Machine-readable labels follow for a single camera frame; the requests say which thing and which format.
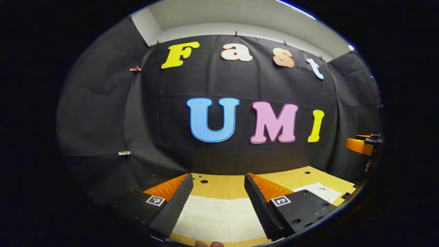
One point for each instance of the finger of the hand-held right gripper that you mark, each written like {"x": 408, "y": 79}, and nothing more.
{"x": 358, "y": 145}

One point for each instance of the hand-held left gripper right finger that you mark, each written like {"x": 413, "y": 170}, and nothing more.
{"x": 260, "y": 209}

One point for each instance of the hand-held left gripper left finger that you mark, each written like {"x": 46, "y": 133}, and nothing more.
{"x": 175, "y": 206}

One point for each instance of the white jeans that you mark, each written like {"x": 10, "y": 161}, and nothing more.
{"x": 219, "y": 216}

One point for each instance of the silver clip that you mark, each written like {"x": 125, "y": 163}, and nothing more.
{"x": 124, "y": 153}

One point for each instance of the black backdrop cloth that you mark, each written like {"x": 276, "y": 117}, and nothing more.
{"x": 240, "y": 85}

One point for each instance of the copper clip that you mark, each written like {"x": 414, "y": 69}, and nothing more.
{"x": 135, "y": 69}

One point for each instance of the black table bracket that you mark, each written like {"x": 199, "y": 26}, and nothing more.
{"x": 346, "y": 195}
{"x": 356, "y": 185}

